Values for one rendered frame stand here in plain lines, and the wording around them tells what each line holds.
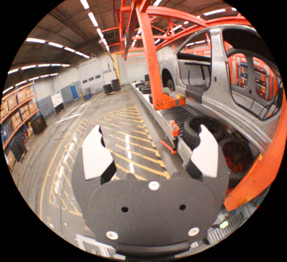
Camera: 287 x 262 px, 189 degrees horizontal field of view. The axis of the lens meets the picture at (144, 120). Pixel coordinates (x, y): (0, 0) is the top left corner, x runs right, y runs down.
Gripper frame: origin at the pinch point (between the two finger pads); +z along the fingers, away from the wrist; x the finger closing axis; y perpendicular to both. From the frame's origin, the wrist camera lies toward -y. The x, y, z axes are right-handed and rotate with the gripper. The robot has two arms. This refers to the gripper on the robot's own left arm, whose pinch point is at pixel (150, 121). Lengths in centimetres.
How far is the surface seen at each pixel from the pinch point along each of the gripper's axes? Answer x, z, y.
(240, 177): 88, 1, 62
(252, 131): 97, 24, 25
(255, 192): 56, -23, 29
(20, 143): -640, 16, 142
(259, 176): 52, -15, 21
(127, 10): -45, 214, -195
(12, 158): -854, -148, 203
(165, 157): 29, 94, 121
